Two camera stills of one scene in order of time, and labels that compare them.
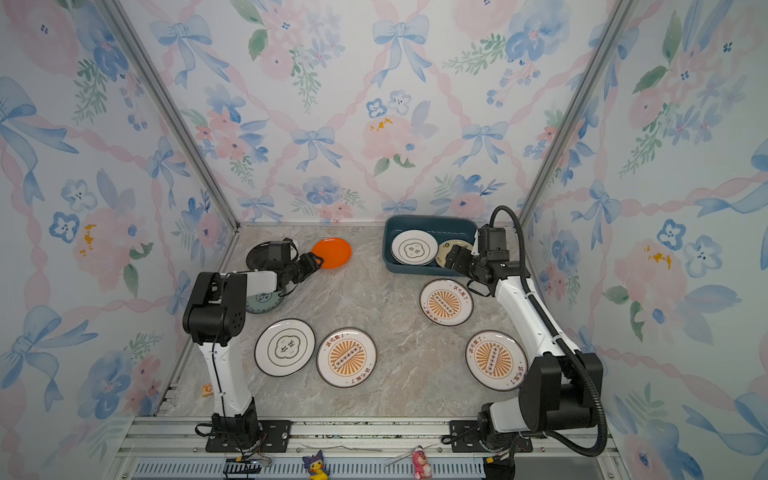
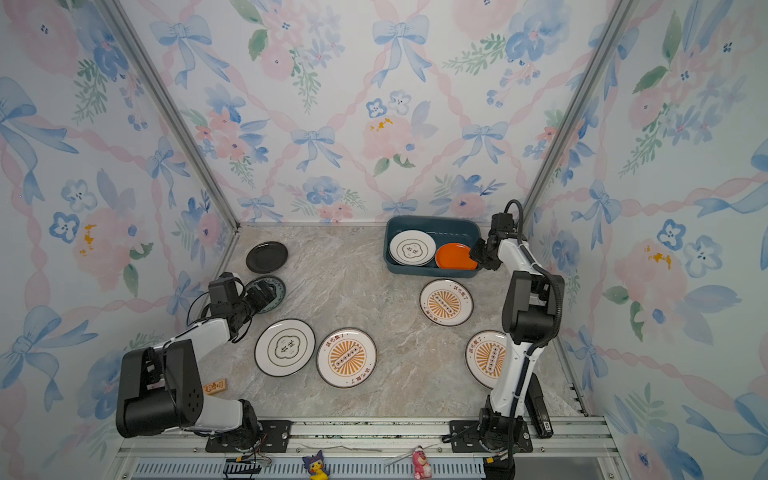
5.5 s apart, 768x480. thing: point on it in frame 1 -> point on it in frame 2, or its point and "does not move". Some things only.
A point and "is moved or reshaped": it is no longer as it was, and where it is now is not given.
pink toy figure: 422,470 does not move
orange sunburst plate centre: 346,357 does not move
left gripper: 308,259 -> 261,301
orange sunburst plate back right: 446,302 does not move
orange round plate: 335,252 is moved or reshaped
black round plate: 258,257 does not move
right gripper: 464,255 -> 475,254
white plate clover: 414,247 does not move
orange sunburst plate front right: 497,360 does not move
